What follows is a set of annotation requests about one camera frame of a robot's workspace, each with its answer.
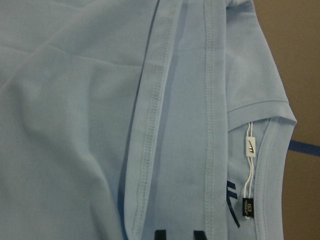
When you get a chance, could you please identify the blue tape line crosswise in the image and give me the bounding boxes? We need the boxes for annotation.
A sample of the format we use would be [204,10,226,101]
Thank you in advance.
[288,140,320,157]

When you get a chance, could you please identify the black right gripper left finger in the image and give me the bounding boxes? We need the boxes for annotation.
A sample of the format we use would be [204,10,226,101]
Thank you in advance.
[154,229,166,240]

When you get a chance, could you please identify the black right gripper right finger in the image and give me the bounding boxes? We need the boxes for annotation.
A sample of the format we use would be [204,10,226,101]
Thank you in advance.
[193,230,206,240]

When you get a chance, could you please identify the light blue t-shirt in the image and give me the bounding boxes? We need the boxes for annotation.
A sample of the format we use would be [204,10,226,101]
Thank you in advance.
[0,0,297,240]

